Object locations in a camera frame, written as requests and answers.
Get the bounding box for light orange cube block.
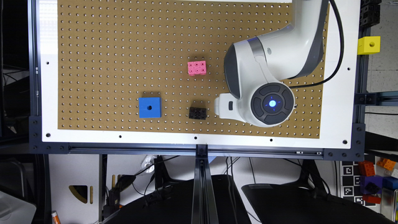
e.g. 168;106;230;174
376;158;396;171

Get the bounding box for blue small block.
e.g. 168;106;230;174
382;177;398;190

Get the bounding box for brown perforated pegboard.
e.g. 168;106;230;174
57;0;324;138

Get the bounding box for red flat block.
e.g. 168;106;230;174
363;194;381;204

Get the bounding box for fiducial marker sheet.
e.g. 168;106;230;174
339;161;376;207

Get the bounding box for blue square block with hole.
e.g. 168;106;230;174
139;97;162;118

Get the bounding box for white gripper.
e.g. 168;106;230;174
214;93;240;119

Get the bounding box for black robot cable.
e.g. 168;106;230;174
289;0;345;89

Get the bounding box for black monitor right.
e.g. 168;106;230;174
242;184;393;224

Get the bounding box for purple block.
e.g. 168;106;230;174
360;175;383;194

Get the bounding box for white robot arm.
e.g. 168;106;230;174
215;0;328;128

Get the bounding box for black stacked blocks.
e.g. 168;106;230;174
359;0;382;28

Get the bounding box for black aluminium table frame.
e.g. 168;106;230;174
27;0;398;224

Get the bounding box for black interlocking cube block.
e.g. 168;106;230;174
188;107;207;120

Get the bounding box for pink interlocking cube block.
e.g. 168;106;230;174
187;61;207;76

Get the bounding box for yellow cube block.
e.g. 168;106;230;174
358;36;381;55

